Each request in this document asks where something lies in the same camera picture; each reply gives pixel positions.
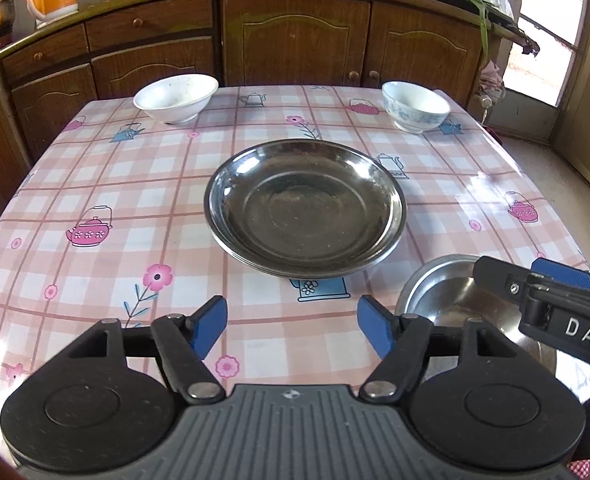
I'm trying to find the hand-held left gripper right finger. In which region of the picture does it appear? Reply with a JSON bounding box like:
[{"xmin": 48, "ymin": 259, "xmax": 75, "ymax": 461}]
[{"xmin": 357, "ymin": 296, "xmax": 523, "ymax": 405}]

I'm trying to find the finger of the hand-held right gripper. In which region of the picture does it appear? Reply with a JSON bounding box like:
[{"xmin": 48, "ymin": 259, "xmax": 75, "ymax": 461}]
[
  {"xmin": 473, "ymin": 255, "xmax": 530, "ymax": 307},
  {"xmin": 531, "ymin": 258, "xmax": 590, "ymax": 291}
]

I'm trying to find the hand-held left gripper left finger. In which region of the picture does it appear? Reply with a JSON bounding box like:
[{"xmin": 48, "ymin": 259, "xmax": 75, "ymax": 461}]
[{"xmin": 65, "ymin": 296, "xmax": 228, "ymax": 405}]

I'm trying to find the deep steel bowl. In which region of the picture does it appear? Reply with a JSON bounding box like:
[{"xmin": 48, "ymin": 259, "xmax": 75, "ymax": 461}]
[{"xmin": 396, "ymin": 253, "xmax": 560, "ymax": 386}]

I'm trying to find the white bowl blue floral print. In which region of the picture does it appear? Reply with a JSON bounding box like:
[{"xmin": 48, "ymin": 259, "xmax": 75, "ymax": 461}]
[{"xmin": 381, "ymin": 81, "xmax": 450, "ymax": 135}]

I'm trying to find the plain white ceramic bowl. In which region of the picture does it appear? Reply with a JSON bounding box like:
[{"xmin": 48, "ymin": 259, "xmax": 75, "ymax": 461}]
[{"xmin": 133, "ymin": 74, "xmax": 219, "ymax": 125}]

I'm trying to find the pink checked teapot tablecloth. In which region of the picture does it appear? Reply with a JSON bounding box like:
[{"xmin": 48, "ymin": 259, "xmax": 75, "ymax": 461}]
[{"xmin": 0, "ymin": 84, "xmax": 590, "ymax": 466}]

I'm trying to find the pink plastic bag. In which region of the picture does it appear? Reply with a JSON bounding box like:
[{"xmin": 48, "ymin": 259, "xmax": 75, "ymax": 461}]
[{"xmin": 477, "ymin": 60, "xmax": 506, "ymax": 96}]

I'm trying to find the window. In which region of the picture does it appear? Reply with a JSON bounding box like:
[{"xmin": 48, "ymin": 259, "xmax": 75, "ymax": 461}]
[{"xmin": 502, "ymin": 0, "xmax": 590, "ymax": 108}]

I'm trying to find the wooden cabinet with drawers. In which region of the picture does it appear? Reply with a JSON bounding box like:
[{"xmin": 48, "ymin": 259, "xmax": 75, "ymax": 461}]
[{"xmin": 0, "ymin": 0, "xmax": 220, "ymax": 131}]

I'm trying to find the wooden two-door cabinet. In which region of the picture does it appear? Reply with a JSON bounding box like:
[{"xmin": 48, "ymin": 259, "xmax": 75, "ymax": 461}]
[{"xmin": 218, "ymin": 0, "xmax": 500, "ymax": 98}]

